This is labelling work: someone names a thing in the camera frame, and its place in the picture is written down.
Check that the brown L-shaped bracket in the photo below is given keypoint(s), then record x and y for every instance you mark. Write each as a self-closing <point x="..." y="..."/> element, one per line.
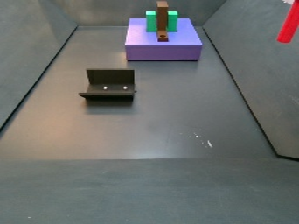
<point x="162" y="21"/>

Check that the green block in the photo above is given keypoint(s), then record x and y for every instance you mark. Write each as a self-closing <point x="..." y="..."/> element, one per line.
<point x="171" y="21"/>

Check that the black angle bracket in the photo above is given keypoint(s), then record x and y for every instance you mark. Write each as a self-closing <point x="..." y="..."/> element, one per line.
<point x="110" y="83"/>

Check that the red peg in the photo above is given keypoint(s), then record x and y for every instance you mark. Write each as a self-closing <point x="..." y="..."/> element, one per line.
<point x="291" y="23"/>

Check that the purple base block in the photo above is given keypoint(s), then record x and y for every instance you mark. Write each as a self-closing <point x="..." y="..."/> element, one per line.
<point x="182" y="47"/>

